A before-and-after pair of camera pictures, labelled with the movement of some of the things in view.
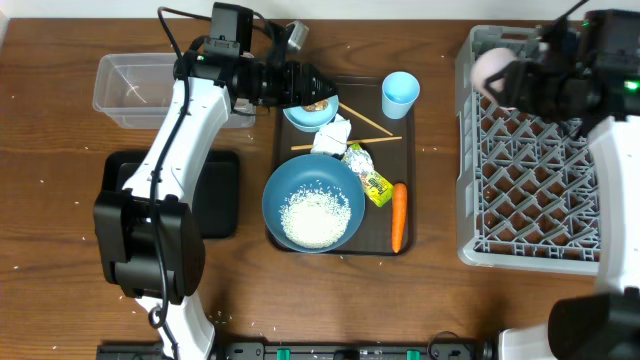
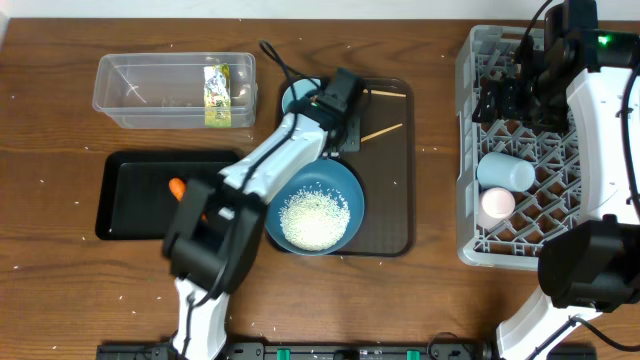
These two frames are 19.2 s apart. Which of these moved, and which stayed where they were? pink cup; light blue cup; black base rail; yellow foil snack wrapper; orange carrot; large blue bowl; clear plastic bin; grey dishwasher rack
Moved: yellow foil snack wrapper; orange carrot; light blue cup; pink cup
Stayed: black base rail; grey dishwasher rack; clear plastic bin; large blue bowl
